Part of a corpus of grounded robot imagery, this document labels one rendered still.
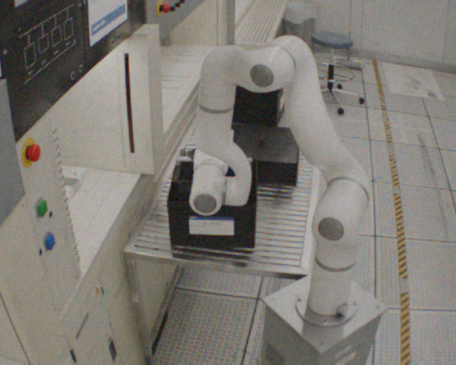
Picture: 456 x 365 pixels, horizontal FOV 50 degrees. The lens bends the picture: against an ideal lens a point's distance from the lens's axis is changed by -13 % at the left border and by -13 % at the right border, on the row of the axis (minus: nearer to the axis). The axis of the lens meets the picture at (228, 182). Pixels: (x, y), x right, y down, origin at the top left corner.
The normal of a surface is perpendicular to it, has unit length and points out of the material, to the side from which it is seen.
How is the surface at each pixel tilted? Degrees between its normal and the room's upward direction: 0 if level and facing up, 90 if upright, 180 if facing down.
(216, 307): 0
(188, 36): 90
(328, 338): 0
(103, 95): 90
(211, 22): 90
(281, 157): 0
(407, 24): 90
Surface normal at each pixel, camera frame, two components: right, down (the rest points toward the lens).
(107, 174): 0.00, -0.84
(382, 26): -0.19, 0.53
